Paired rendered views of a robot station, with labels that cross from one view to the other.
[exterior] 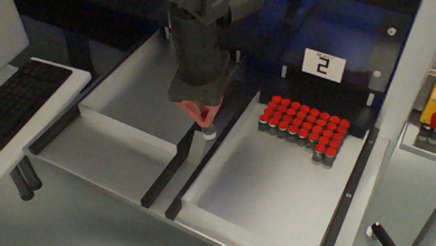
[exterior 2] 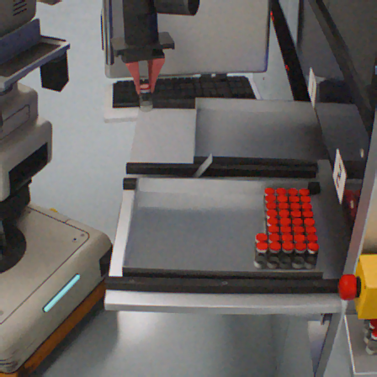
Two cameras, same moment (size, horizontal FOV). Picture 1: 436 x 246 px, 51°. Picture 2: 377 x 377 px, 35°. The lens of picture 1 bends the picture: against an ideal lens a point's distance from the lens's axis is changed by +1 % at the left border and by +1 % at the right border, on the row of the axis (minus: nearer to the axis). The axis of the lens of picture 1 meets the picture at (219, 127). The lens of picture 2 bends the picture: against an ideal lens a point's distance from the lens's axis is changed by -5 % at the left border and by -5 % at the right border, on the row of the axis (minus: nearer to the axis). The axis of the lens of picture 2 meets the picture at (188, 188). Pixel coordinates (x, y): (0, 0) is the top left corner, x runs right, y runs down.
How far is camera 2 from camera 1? 89 cm
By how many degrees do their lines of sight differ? 47
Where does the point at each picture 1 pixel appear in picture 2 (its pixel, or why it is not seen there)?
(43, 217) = not seen: hidden behind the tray
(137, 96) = (242, 126)
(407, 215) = not seen: outside the picture
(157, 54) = (305, 119)
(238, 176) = (197, 210)
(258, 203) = (175, 231)
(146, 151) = (184, 152)
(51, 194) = not seen: hidden behind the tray
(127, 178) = (148, 153)
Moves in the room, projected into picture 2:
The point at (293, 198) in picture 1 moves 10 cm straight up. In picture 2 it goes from (199, 252) to (199, 208)
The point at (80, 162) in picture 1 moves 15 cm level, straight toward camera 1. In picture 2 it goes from (147, 127) to (103, 155)
